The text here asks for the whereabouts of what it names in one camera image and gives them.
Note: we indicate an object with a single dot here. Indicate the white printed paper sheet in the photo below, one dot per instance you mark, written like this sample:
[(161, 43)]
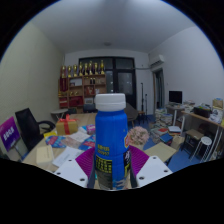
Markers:
[(68, 155)]

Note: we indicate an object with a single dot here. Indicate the pink flowers in white pot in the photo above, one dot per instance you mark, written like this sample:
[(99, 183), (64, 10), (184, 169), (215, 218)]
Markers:
[(138, 136)]

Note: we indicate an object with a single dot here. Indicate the blue and red booklet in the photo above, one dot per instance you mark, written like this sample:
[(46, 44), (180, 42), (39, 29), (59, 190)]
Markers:
[(88, 144)]

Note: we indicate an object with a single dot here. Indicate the dark glass door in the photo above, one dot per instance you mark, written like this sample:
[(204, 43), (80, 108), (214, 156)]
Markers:
[(125, 80)]

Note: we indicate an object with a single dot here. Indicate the black computer monitor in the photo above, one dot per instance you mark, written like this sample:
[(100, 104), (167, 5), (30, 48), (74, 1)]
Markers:
[(175, 97)]

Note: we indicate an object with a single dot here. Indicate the cluttered wooden side desk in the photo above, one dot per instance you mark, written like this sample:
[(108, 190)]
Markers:
[(203, 113)]

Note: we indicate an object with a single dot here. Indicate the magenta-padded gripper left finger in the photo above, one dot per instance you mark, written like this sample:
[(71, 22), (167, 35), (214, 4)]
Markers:
[(85, 163)]

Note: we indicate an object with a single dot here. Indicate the purple sign board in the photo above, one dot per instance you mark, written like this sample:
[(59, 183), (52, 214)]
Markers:
[(9, 133)]

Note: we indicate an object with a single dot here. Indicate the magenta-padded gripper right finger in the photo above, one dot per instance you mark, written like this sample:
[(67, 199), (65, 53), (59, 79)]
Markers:
[(141, 163)]

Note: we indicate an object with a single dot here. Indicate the black office chair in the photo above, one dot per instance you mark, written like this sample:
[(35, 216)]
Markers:
[(28, 128)]

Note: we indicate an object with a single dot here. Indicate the small round grey table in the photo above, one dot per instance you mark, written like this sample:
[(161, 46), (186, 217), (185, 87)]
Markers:
[(59, 112)]

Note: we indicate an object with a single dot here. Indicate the wooden shelf unit with trophies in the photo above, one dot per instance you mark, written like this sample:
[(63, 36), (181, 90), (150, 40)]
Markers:
[(81, 88)]

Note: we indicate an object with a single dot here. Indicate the blue patterned booklet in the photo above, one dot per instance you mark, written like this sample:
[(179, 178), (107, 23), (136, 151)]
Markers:
[(55, 141)]

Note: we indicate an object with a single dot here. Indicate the pink packet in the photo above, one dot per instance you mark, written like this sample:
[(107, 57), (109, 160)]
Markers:
[(91, 129)]

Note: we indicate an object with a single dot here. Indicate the yellow gift box red ribbon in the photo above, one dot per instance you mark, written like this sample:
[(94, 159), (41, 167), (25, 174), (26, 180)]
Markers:
[(66, 126)]

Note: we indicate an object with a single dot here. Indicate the small beige envelope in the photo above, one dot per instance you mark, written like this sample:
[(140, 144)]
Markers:
[(44, 154)]

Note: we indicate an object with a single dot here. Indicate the small wooden side table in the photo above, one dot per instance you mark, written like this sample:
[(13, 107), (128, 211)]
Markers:
[(160, 151)]

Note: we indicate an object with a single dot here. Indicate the piles of books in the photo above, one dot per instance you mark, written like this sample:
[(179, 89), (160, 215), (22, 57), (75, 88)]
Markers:
[(163, 121)]

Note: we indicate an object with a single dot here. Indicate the dark grey armchair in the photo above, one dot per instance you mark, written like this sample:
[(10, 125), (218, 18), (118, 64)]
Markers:
[(132, 112)]

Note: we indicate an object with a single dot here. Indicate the white wall air conditioner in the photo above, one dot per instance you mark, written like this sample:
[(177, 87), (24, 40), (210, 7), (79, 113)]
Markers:
[(156, 60)]

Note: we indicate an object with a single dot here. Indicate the blue drink bottle white cap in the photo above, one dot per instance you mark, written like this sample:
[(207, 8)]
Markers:
[(111, 133)]

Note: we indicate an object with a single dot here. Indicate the white round stool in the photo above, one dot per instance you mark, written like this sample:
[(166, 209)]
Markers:
[(206, 140)]

